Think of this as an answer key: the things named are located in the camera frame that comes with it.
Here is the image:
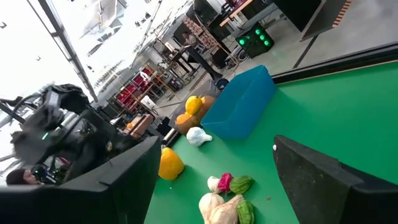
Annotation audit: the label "computer with green lights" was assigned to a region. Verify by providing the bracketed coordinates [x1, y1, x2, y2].
[235, 21, 275, 59]

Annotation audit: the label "black cabinet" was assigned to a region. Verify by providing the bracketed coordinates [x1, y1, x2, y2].
[273, 0, 323, 32]

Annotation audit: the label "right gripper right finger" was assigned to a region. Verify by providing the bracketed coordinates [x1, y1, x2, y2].
[273, 134, 398, 224]

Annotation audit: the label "person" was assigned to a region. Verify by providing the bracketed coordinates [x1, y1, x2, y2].
[5, 167, 44, 187]

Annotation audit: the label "beige papery onion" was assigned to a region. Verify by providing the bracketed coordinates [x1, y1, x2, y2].
[210, 194, 245, 224]

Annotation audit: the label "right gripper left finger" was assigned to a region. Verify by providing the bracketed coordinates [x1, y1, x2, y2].
[0, 135, 163, 224]

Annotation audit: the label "blue plastic bin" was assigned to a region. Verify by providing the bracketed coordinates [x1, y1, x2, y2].
[200, 64, 277, 140]

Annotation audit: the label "yellow bell pepper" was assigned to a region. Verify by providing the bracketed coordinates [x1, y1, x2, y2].
[157, 147, 185, 181]

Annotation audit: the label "yellow lemon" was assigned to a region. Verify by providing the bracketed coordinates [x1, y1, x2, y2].
[185, 95, 203, 116]

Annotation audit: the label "black panel orange stripes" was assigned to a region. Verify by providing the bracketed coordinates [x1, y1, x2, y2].
[300, 0, 354, 42]

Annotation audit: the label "black overhead truss beam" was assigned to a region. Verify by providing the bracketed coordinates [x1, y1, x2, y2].
[26, 0, 99, 103]

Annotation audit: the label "wooden crate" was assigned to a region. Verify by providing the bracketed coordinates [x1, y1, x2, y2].
[126, 113, 155, 139]

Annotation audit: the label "smoky translucent plastic bin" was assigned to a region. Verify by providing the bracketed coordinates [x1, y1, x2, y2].
[169, 79, 222, 135]

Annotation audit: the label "black table frame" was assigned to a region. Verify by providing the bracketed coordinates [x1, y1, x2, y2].
[161, 42, 398, 149]

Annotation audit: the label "shelf with red bins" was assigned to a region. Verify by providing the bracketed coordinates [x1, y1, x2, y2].
[107, 67, 169, 113]

